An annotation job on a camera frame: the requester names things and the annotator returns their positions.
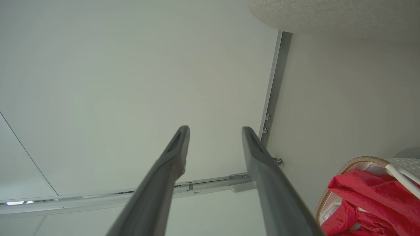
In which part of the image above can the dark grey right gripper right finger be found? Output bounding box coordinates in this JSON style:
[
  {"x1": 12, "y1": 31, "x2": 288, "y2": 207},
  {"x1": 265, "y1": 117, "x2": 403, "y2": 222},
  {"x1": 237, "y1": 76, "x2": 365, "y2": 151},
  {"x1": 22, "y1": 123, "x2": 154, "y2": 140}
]
[{"x1": 242, "y1": 127, "x2": 325, "y2": 236}]

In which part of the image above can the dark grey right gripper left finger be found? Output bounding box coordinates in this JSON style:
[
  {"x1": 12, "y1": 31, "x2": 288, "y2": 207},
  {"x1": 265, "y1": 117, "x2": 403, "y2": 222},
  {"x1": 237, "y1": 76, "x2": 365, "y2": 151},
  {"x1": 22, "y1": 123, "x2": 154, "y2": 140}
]
[{"x1": 106, "y1": 125, "x2": 191, "y2": 236}]

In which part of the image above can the red garment with white stripes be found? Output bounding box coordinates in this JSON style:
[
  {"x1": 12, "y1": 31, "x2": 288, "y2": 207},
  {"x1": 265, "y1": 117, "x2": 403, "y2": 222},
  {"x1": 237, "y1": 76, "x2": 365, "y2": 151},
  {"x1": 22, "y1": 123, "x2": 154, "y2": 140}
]
[{"x1": 320, "y1": 169, "x2": 420, "y2": 236}]

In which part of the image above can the grey fabric sofa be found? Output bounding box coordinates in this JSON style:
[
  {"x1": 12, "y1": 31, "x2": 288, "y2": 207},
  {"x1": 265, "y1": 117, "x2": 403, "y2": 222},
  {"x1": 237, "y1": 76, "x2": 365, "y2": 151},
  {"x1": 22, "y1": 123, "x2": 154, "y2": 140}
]
[{"x1": 248, "y1": 0, "x2": 420, "y2": 46}]

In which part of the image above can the white basket liner bag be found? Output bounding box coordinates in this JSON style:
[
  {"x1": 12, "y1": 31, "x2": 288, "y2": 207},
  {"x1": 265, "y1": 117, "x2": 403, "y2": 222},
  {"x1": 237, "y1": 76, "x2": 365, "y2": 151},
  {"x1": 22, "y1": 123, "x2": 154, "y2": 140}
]
[{"x1": 320, "y1": 162, "x2": 389, "y2": 225}]

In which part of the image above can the white partition side panel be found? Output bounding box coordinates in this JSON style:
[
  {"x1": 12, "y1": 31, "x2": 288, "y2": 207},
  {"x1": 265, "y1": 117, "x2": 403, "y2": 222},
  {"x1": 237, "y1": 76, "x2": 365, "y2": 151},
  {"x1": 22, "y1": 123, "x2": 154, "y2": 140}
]
[{"x1": 0, "y1": 189, "x2": 268, "y2": 236}]

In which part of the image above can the white laundry basket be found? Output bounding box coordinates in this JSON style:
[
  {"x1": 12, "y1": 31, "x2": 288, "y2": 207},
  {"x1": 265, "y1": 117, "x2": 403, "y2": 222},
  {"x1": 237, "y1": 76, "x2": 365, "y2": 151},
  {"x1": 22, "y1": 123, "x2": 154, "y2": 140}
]
[{"x1": 315, "y1": 156, "x2": 420, "y2": 230}]

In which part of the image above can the grey partition bottom rail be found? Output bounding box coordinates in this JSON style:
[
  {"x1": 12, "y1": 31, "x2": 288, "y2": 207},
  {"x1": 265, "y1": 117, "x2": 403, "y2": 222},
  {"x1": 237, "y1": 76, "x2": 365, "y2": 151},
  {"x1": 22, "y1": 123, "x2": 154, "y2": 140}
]
[{"x1": 259, "y1": 30, "x2": 293, "y2": 148}]

